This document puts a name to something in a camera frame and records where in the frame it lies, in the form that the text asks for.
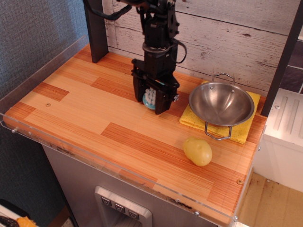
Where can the clear acrylic guard rail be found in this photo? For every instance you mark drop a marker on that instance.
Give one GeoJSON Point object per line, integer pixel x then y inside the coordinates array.
{"type": "Point", "coordinates": [87, 110]}

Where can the steel colander bowl with handles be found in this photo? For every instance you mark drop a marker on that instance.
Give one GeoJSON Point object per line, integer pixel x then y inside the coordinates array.
{"type": "Point", "coordinates": [221, 103]}

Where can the yellow folded cloth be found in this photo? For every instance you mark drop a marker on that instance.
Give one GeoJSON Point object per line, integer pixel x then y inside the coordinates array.
{"type": "Point", "coordinates": [239, 132]}

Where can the orange and black object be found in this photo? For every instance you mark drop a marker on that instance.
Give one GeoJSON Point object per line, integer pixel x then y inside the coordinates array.
{"type": "Point", "coordinates": [19, 222]}

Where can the grey toy fridge cabinet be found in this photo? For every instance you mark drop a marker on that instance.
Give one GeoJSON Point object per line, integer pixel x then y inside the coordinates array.
{"type": "Point", "coordinates": [79, 180]}

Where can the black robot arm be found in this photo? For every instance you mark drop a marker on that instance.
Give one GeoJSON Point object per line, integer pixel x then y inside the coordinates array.
{"type": "Point", "coordinates": [159, 24]}

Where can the teal brush white bristles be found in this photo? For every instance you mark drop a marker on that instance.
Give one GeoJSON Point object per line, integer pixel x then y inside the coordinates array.
{"type": "Point", "coordinates": [149, 97]}

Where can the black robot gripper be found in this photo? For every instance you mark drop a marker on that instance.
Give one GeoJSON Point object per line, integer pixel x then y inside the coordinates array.
{"type": "Point", "coordinates": [158, 65]}

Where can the dark vertical post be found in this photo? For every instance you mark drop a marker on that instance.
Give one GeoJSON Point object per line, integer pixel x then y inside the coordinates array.
{"type": "Point", "coordinates": [96, 30]}
{"type": "Point", "coordinates": [284, 60]}

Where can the white cabinet at right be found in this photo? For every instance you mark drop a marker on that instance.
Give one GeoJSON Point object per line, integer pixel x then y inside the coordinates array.
{"type": "Point", "coordinates": [280, 152]}

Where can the dark left vertical post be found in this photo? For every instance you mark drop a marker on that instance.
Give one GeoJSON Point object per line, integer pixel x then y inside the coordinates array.
{"type": "Point", "coordinates": [96, 30]}

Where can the silver dispenser button panel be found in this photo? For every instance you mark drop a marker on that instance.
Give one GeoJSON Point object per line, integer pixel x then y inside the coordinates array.
{"type": "Point", "coordinates": [117, 211]}

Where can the dark right vertical post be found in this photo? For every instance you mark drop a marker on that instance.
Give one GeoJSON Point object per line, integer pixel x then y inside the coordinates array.
{"type": "Point", "coordinates": [284, 60]}

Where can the yellow plastic potato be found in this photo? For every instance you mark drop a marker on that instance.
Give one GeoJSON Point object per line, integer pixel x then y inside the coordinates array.
{"type": "Point", "coordinates": [198, 151]}

